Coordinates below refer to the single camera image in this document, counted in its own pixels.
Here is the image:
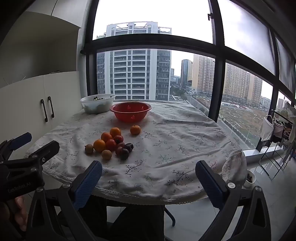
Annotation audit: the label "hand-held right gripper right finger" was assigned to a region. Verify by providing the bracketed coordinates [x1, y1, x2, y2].
[195, 160, 271, 241]

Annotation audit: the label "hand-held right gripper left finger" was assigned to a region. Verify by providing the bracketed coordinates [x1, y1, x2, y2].
[26, 160, 109, 241]

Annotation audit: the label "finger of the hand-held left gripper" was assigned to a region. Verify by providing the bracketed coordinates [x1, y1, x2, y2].
[23, 140, 60, 168]
[0, 132, 32, 161]

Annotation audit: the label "red plastic colander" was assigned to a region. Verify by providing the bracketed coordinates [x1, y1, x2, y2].
[110, 102, 152, 123]

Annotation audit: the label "person's left hand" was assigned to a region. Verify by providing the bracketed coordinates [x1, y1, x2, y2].
[0, 196, 29, 232]

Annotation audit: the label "white floor cabinet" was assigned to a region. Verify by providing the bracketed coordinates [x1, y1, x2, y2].
[0, 71, 87, 160]

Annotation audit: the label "small white floor bowl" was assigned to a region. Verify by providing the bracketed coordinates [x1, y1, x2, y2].
[243, 170, 257, 188]

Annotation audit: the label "large orange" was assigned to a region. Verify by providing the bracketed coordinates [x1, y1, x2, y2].
[93, 139, 106, 153]

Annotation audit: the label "metal table leg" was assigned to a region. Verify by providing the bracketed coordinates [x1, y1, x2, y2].
[163, 206, 176, 227]

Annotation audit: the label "white floral tablecloth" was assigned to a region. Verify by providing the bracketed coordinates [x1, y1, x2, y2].
[24, 100, 247, 205]

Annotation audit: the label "person's dark clothing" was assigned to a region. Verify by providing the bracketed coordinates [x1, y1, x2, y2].
[55, 195, 166, 241]

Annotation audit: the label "black clothes drying rack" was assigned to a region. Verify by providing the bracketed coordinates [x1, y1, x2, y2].
[257, 109, 296, 181]

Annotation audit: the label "white plastic bowl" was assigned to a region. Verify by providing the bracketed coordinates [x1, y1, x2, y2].
[80, 94, 116, 114]

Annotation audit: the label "white hanging garment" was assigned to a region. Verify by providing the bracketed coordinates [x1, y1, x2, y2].
[259, 115, 276, 142]

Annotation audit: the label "hanging clothes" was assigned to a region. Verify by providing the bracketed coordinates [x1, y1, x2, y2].
[274, 101, 296, 141]

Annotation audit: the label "black cabinet handle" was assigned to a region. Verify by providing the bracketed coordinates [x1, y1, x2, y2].
[48, 96, 55, 118]
[41, 99, 48, 122]

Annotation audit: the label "black window frame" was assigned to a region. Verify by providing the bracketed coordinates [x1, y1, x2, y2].
[80, 0, 296, 149]

